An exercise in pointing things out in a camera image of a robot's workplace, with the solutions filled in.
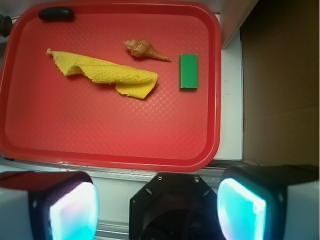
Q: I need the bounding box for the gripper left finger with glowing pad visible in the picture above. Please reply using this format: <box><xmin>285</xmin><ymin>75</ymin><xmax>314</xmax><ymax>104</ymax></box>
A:
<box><xmin>0</xmin><ymin>171</ymin><xmax>99</xmax><ymax>240</ymax></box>

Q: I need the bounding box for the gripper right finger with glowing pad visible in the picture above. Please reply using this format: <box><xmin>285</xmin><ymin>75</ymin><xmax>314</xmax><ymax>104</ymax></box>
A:
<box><xmin>217</xmin><ymin>164</ymin><xmax>320</xmax><ymax>240</ymax></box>

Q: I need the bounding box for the yellow woven cloth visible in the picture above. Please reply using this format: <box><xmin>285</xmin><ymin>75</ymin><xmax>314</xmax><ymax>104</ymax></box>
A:
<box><xmin>46</xmin><ymin>48</ymin><xmax>158</xmax><ymax>100</ymax></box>

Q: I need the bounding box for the green rectangular block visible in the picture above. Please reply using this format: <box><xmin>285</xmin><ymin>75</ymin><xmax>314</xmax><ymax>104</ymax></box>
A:
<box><xmin>179</xmin><ymin>53</ymin><xmax>198</xmax><ymax>90</ymax></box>

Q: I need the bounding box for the brown cardboard box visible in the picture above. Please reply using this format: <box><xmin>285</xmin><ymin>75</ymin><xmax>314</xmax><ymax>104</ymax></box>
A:
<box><xmin>240</xmin><ymin>0</ymin><xmax>320</xmax><ymax>165</ymax></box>

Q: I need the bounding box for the dark knob at left edge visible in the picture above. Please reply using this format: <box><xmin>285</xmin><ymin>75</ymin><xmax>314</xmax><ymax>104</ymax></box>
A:
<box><xmin>0</xmin><ymin>14</ymin><xmax>13</xmax><ymax>38</ymax></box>

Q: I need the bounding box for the tan spiral seashell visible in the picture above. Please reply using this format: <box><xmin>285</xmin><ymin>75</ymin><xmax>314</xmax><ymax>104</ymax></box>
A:
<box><xmin>123</xmin><ymin>39</ymin><xmax>172</xmax><ymax>62</ymax></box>

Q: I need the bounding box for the black oval object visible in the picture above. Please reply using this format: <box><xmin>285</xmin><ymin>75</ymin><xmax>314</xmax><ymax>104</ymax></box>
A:
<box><xmin>38</xmin><ymin>6</ymin><xmax>74</xmax><ymax>21</ymax></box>

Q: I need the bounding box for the black octagonal mount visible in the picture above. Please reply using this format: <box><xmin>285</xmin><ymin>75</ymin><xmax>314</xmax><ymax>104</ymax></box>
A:
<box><xmin>128</xmin><ymin>172</ymin><xmax>225</xmax><ymax>240</ymax></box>

